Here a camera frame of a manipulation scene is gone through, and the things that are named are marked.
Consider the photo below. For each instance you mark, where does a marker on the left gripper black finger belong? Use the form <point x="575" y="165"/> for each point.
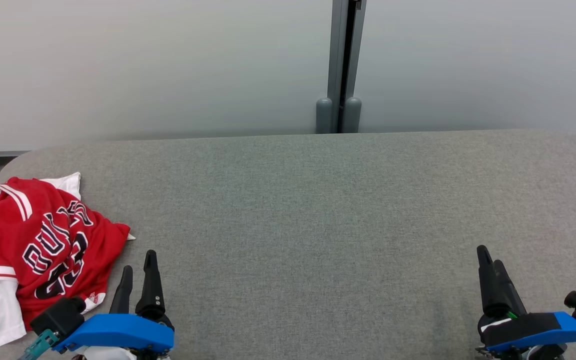
<point x="152" y="285"/>
<point x="124" y="295"/>

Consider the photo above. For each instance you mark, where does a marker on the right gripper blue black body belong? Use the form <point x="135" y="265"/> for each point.
<point x="533" y="330"/>

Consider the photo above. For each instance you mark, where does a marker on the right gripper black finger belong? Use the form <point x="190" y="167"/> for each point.
<point x="490" y="285"/>
<point x="513" y="300"/>

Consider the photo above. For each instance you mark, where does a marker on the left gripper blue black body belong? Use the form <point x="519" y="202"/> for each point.
<point x="118" y="332"/>

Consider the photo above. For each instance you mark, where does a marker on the red basketball shorts white trim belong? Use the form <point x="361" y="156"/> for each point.
<point x="99" y="287"/>

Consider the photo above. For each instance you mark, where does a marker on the grey fabric upholstered platform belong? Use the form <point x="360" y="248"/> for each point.
<point x="318" y="225"/>

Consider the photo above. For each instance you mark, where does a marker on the grey cylindrical post foot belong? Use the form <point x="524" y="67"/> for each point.
<point x="324" y="117"/>
<point x="352" y="117"/>

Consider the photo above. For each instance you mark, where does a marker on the grey partition post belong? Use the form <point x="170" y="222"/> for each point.
<point x="340" y="50"/>

